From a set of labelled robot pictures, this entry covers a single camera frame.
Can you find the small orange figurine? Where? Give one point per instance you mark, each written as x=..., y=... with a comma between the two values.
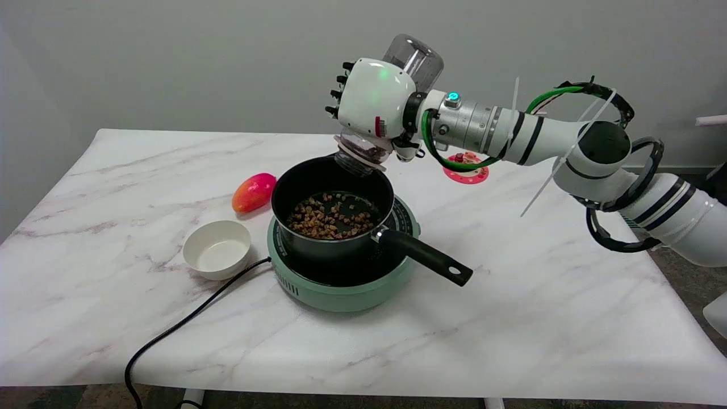
x=468, y=157

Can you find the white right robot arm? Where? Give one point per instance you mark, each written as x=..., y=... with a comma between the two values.
x=602, y=153

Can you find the white pipe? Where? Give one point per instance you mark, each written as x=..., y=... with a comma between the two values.
x=713, y=120

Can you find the black saucepan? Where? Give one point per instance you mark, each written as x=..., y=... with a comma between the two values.
x=318, y=176

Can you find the red yellow mango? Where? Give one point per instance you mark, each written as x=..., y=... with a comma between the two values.
x=253, y=193

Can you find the clear bottle with white band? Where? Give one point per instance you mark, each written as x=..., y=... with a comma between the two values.
x=417, y=59

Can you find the white table leg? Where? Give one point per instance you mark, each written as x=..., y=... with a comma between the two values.
x=193, y=399
x=494, y=404

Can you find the brown food pieces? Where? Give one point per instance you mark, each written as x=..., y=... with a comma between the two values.
x=318, y=224

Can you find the green induction cooker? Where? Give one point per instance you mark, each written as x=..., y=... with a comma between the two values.
x=341, y=298

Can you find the white bowl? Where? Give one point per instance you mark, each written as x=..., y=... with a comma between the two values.
x=217, y=253

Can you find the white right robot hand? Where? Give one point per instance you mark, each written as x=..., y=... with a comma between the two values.
x=372, y=94

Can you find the red round coaster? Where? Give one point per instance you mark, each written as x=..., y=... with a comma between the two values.
x=471, y=177

